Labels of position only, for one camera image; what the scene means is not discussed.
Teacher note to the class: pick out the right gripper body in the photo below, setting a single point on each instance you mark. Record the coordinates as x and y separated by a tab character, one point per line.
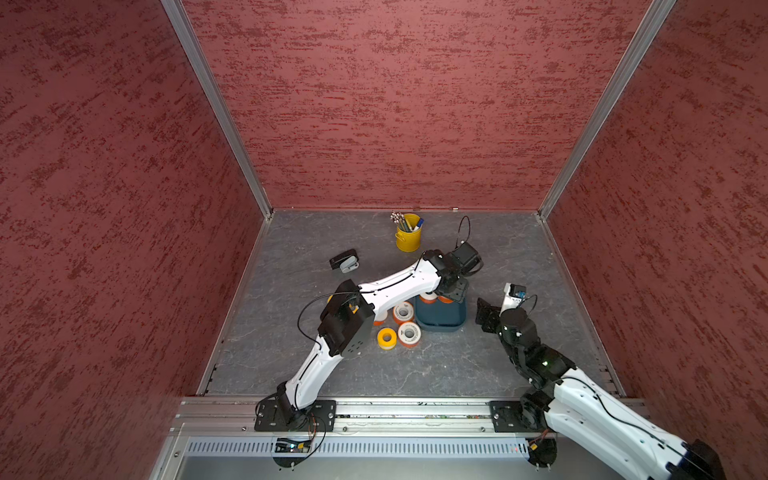
501	335

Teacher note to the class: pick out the teal storage box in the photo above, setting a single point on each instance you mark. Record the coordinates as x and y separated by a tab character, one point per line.
440	316

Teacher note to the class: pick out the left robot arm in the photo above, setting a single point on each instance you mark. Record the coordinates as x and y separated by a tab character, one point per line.
348	317

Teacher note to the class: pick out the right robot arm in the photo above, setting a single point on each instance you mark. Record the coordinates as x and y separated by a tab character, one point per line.
564	400

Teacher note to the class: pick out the orange tape roll bottom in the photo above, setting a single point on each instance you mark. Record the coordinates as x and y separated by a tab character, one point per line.
409	334

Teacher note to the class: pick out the yellow tape roll bottom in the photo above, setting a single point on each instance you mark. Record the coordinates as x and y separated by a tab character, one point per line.
387	338

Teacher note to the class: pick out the yellow pen cup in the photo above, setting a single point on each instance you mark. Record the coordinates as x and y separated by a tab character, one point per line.
408	242

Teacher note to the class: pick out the pens in cup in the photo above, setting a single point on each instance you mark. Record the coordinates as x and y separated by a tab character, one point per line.
407	222

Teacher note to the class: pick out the black grey stapler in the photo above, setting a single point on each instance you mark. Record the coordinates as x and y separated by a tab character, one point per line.
346	262

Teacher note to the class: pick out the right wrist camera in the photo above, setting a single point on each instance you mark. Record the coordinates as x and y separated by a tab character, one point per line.
514	296

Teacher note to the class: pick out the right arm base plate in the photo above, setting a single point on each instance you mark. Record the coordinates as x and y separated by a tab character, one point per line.
513	417

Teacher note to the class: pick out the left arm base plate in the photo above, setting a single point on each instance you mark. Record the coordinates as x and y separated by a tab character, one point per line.
278	415

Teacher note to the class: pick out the right corner aluminium post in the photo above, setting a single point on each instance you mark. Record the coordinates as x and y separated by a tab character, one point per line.
646	32

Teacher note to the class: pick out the corner aluminium post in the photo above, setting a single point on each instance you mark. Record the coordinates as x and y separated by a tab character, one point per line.
184	31
646	32

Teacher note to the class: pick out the aluminium front rail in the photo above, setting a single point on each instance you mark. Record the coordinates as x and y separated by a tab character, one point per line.
355	416

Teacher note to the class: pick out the left corner aluminium post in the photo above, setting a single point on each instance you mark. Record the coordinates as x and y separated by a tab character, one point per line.
184	31

